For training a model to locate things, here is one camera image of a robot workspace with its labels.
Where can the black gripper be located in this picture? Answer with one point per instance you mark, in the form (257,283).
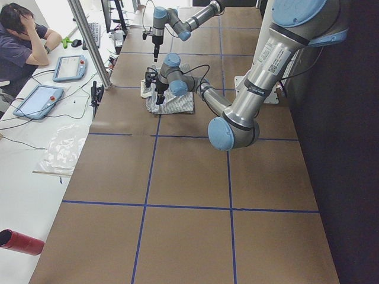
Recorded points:
(156,40)
(161,86)

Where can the navy white striped polo shirt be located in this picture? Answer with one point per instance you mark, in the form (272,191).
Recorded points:
(172,104)

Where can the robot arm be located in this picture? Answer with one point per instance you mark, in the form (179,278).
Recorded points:
(295,25)
(183,29)

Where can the black monitor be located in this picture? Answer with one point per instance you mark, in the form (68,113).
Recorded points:
(113,16)

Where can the black power strip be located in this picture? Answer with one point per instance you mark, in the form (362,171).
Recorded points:
(96,97)

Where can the black keyboard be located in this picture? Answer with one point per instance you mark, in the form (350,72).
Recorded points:
(95,30)

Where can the black computer mouse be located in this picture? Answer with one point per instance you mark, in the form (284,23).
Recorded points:
(76,43)

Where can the upper teach pendant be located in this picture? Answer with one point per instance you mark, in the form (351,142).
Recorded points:
(70,68)

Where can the teach pendant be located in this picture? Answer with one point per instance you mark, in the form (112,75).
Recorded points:
(70,68)
(39,102)

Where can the clear plastic bag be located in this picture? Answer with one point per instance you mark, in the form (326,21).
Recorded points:
(63,151)

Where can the lower teach pendant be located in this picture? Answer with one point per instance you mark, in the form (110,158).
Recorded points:
(39,102)

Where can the seated person dark shirt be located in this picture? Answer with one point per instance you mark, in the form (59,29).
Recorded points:
(25,46)

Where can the red cylinder bottle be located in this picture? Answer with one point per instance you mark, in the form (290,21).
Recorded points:
(22,243)

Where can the green handled tool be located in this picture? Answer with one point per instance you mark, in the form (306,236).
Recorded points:
(65,41)

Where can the aluminium frame post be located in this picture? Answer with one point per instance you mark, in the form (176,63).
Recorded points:
(83,26)

